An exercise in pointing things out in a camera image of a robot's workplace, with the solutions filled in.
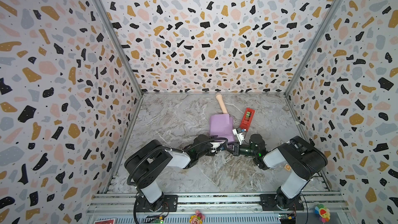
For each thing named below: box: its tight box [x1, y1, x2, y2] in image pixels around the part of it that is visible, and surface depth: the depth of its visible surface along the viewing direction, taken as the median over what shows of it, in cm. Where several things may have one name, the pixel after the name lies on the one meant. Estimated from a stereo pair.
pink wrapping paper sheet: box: [209, 113, 235, 145], surface depth 97 cm
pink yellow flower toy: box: [189, 210, 206, 224], surface depth 69 cm
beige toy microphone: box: [215, 92, 229, 115], surface depth 115 cm
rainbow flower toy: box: [314, 203, 331, 223], surface depth 73 cm
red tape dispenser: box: [239, 107, 256, 132], surface depth 102 cm
